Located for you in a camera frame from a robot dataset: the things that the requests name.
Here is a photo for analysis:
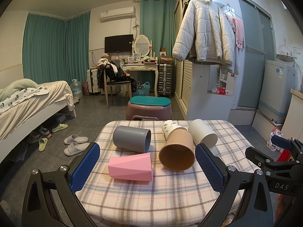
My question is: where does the green curtain middle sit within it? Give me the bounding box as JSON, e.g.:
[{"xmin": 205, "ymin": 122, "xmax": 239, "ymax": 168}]
[{"xmin": 139, "ymin": 0, "xmax": 176, "ymax": 56}]

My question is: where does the wooden chair with clothes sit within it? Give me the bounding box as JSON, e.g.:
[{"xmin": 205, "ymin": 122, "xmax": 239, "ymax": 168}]
[{"xmin": 97, "ymin": 58, "xmax": 134, "ymax": 109}]

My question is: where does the white louvered wardrobe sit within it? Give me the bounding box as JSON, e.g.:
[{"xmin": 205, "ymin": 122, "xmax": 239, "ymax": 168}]
[{"xmin": 172, "ymin": 0, "xmax": 240, "ymax": 120}]

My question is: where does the plain white cup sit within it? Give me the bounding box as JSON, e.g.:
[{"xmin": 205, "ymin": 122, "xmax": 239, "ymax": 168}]
[{"xmin": 188, "ymin": 119, "xmax": 218, "ymax": 149}]

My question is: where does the purple stool with teal cushion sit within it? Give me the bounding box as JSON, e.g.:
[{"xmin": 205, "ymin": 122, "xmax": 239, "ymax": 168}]
[{"xmin": 125, "ymin": 96, "xmax": 172, "ymax": 120}]

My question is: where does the pink faceted cup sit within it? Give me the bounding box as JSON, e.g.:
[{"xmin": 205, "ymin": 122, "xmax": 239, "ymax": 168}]
[{"xmin": 108, "ymin": 153, "xmax": 153, "ymax": 181}]

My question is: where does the white slipper far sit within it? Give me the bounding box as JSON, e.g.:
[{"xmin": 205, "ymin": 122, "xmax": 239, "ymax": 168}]
[{"xmin": 64, "ymin": 134, "xmax": 89, "ymax": 145}]

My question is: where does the white slipper near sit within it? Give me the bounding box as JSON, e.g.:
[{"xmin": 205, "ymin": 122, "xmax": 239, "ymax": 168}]
[{"xmin": 64, "ymin": 142, "xmax": 90, "ymax": 156}]

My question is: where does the bed with beige sheet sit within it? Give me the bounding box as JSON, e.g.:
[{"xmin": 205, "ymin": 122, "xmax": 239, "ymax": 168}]
[{"xmin": 1, "ymin": 79, "xmax": 76, "ymax": 161}]

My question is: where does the white washing machine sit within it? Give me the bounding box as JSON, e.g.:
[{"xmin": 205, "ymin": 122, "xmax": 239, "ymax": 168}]
[{"xmin": 258, "ymin": 60, "xmax": 296, "ymax": 124}]

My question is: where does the teal laundry basket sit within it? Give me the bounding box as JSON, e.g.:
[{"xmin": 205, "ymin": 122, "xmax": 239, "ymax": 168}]
[{"xmin": 131, "ymin": 81, "xmax": 150, "ymax": 96}]

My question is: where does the green curtain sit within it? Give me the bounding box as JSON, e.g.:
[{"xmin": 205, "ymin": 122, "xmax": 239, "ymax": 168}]
[
  {"xmin": 139, "ymin": 0, "xmax": 176, "ymax": 56},
  {"xmin": 22, "ymin": 12, "xmax": 90, "ymax": 84}
]

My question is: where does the sneaker under bed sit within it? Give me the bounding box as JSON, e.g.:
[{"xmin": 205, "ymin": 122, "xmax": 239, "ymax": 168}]
[{"xmin": 27, "ymin": 127, "xmax": 51, "ymax": 144}]

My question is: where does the white cabinet right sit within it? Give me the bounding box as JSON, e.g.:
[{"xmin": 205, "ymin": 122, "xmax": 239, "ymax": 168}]
[{"xmin": 281, "ymin": 89, "xmax": 303, "ymax": 141}]

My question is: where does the oval vanity mirror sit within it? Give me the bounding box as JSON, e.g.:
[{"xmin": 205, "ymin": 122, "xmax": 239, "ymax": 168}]
[{"xmin": 133, "ymin": 34, "xmax": 152, "ymax": 58}]

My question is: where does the green slipper far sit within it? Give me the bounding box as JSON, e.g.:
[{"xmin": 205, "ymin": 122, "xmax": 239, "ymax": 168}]
[{"xmin": 51, "ymin": 124, "xmax": 68, "ymax": 133}]

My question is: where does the green slipper near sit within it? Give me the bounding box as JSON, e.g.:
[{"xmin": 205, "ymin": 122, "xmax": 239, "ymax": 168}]
[{"xmin": 38, "ymin": 137, "xmax": 48, "ymax": 152}]

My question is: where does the white slipper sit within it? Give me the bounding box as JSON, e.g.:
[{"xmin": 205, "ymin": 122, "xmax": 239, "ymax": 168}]
[
  {"xmin": 64, "ymin": 142, "xmax": 90, "ymax": 156},
  {"xmin": 64, "ymin": 134, "xmax": 89, "ymax": 145}
]

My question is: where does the brown paper cup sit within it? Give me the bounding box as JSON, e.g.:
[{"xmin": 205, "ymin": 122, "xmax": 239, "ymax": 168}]
[{"xmin": 159, "ymin": 129, "xmax": 195, "ymax": 172}]

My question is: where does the green slipper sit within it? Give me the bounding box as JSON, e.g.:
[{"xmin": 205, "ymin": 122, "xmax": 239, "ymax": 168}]
[
  {"xmin": 38, "ymin": 137, "xmax": 48, "ymax": 152},
  {"xmin": 51, "ymin": 124, "xmax": 68, "ymax": 133}
]

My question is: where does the red bag on floor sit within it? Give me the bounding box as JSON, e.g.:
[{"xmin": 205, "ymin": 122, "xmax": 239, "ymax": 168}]
[{"xmin": 277, "ymin": 150, "xmax": 294, "ymax": 162}]

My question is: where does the grey plastic cup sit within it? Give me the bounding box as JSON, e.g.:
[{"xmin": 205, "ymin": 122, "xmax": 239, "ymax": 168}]
[{"xmin": 112, "ymin": 126, "xmax": 152, "ymax": 153}]

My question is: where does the white leaf-patterned paper cup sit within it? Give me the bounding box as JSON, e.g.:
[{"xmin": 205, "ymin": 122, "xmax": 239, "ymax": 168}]
[{"xmin": 162, "ymin": 120, "xmax": 186, "ymax": 140}]

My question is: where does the white puffer jacket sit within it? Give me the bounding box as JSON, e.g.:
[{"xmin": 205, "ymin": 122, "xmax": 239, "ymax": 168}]
[{"xmin": 172, "ymin": 0, "xmax": 240, "ymax": 75}]

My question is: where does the black television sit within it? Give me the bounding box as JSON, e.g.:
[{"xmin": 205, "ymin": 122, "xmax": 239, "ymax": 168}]
[{"xmin": 104, "ymin": 34, "xmax": 134, "ymax": 53}]

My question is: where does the white suitcase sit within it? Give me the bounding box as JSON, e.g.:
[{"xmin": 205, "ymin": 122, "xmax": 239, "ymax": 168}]
[{"xmin": 87, "ymin": 68, "xmax": 101, "ymax": 94}]

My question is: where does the water jug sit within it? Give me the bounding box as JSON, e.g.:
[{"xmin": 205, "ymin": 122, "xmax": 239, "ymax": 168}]
[{"xmin": 70, "ymin": 79, "xmax": 83, "ymax": 98}]

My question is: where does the white vanity desk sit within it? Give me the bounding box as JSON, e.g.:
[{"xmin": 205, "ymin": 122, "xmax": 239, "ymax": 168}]
[{"xmin": 121, "ymin": 62, "xmax": 159, "ymax": 97}]

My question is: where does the pink hanging garment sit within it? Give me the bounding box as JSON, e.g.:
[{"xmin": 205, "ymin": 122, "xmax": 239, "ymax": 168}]
[{"xmin": 225, "ymin": 14, "xmax": 244, "ymax": 49}]

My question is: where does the plaid tablecloth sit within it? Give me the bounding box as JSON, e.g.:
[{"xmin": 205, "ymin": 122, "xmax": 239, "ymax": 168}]
[{"xmin": 75, "ymin": 119, "xmax": 261, "ymax": 227}]

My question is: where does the white printed package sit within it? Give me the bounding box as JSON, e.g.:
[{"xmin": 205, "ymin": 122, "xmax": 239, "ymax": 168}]
[{"xmin": 266, "ymin": 127, "xmax": 282, "ymax": 151}]

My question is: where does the silver black suitcase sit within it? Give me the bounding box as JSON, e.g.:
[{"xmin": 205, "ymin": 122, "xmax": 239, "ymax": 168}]
[{"xmin": 158, "ymin": 64, "xmax": 174, "ymax": 96}]

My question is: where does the white air conditioner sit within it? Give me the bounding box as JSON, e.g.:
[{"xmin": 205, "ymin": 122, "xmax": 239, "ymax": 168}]
[{"xmin": 100, "ymin": 7, "xmax": 136, "ymax": 22}]

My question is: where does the green curtain left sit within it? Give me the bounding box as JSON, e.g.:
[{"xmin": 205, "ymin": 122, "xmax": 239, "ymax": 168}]
[{"xmin": 22, "ymin": 12, "xmax": 90, "ymax": 84}]

